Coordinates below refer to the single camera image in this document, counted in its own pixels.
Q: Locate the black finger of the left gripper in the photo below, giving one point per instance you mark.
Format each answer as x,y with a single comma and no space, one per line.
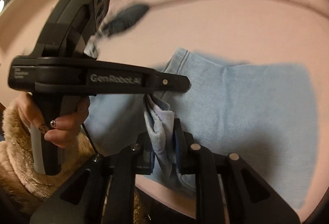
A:
169,82

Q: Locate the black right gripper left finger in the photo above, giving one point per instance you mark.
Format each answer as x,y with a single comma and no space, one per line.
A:
101,190

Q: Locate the dark navy rolled garment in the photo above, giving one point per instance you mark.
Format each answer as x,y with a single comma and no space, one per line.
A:
124,19

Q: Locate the left hand painted nails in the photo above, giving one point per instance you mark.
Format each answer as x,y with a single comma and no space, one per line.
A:
61,131

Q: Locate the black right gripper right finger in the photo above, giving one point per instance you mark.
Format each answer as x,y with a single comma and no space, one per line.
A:
228,190

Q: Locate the beige fluffy sleeve forearm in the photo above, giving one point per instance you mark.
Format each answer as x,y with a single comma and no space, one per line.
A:
24,188

